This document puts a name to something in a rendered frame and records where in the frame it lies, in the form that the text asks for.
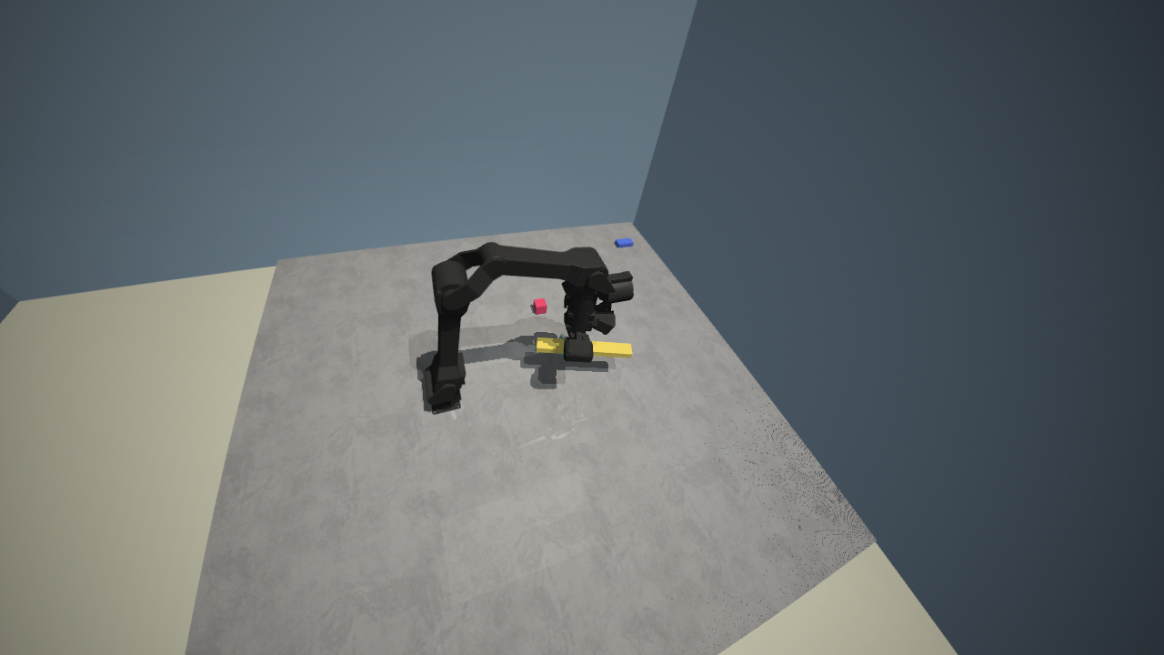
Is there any yellow bar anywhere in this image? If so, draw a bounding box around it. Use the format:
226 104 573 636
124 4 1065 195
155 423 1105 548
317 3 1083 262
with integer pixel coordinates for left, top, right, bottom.
537 339 633 358

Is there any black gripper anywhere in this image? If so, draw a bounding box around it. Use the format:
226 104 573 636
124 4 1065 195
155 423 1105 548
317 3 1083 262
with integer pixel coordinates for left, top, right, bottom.
565 296 595 363

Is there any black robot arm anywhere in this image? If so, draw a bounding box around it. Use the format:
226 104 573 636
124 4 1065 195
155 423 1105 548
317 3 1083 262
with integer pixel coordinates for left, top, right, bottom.
425 242 634 414

